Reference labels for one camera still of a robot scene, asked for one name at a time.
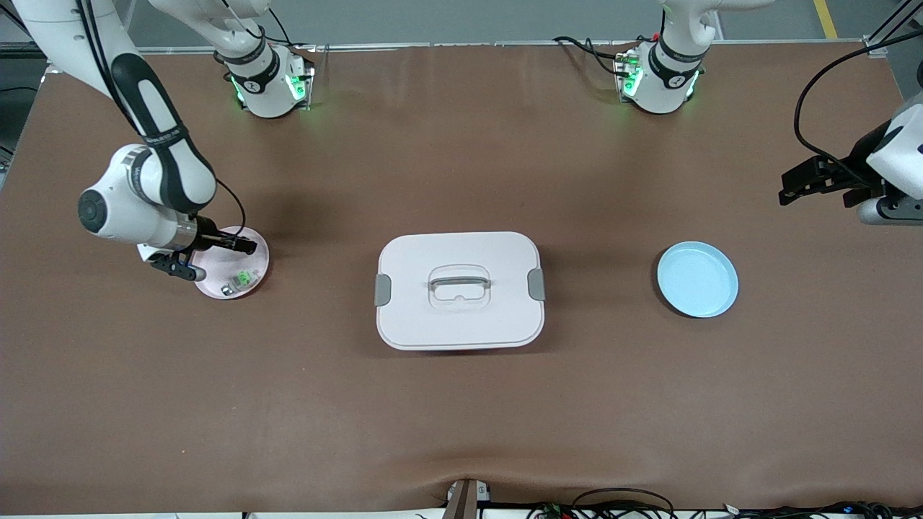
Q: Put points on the silver table edge rail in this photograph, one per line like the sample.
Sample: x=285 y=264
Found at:
x=469 y=45

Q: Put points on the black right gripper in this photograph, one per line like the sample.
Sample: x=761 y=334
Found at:
x=210 y=236

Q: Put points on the front camera mount bracket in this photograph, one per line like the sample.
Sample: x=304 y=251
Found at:
x=465 y=501

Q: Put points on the white lidded storage box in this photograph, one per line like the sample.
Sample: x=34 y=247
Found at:
x=461 y=324

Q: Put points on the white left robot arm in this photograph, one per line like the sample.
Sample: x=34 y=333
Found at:
x=663 y=86

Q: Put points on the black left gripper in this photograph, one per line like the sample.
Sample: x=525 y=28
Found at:
x=857 y=156

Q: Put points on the green and clear push-button switch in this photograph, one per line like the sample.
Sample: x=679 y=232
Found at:
x=245 y=277

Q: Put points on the grey box latch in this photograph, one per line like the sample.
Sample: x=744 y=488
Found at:
x=536 y=284
x=382 y=290

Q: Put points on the light blue round plate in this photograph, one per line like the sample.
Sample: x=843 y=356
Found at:
x=696 y=281

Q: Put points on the aluminium frame profile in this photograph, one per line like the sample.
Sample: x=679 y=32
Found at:
x=894 y=20

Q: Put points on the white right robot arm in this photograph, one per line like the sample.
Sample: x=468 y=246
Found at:
x=122 y=209

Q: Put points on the pink round plate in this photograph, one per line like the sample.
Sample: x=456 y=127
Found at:
x=213 y=287

